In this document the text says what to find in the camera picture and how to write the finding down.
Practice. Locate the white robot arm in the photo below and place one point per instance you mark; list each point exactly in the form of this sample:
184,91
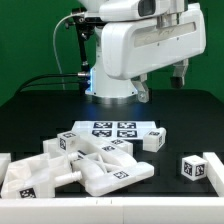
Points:
104,88

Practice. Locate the white tagged cube nut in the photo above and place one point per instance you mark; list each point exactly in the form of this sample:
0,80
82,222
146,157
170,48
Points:
67,140
194,167

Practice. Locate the white left fence rail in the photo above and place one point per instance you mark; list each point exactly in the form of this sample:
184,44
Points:
5,159

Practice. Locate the white front fence rail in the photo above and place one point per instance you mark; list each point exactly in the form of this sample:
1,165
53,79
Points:
124,210

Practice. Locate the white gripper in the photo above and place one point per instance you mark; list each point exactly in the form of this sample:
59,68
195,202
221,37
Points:
172,34

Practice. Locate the white right fence rail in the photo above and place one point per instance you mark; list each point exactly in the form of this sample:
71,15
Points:
215,172

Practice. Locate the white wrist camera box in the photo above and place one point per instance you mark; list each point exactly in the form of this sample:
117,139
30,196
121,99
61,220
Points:
121,10

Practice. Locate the white fence rail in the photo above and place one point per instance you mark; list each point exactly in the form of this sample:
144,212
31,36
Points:
5,159
215,172
124,210

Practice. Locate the white chair back frame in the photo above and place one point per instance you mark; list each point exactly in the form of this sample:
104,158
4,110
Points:
99,177

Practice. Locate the white chair seat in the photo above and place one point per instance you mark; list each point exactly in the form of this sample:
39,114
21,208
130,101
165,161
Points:
37,177

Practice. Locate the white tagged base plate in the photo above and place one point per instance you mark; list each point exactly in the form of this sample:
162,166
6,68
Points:
132,130

